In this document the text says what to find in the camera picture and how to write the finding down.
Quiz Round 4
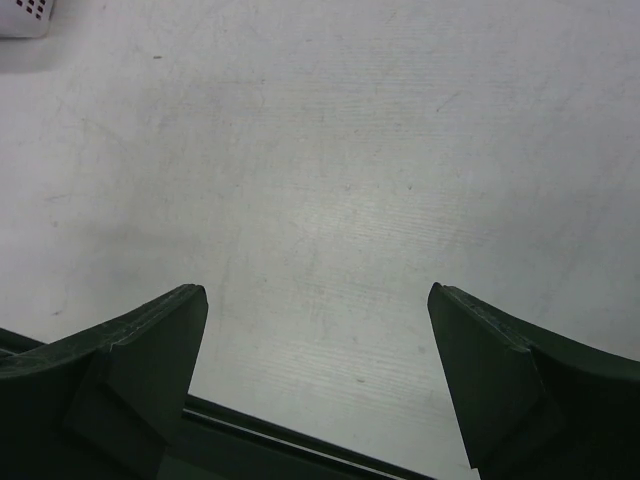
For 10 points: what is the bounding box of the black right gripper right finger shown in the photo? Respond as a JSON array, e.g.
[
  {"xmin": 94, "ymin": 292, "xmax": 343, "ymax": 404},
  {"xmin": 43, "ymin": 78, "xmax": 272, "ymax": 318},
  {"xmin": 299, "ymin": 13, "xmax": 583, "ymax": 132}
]
[{"xmin": 427, "ymin": 283, "xmax": 639, "ymax": 479}]

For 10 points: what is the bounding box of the white perforated plastic basket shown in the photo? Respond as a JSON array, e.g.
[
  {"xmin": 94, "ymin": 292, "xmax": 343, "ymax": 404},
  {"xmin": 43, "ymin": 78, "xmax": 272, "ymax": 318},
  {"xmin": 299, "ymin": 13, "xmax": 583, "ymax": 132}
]
[{"xmin": 0, "ymin": 0, "xmax": 55, "ymax": 38}]

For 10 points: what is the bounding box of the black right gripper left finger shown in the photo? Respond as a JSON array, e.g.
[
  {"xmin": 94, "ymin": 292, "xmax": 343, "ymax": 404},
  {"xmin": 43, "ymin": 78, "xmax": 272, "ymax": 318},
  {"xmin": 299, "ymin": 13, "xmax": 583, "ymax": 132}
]
[{"xmin": 1, "ymin": 284, "xmax": 207, "ymax": 479}]

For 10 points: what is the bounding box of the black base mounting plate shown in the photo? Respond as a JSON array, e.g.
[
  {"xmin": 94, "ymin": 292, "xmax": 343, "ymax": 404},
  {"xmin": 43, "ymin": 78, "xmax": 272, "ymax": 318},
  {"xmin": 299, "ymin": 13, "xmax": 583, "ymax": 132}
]
[{"xmin": 157, "ymin": 395, "xmax": 425, "ymax": 480}]

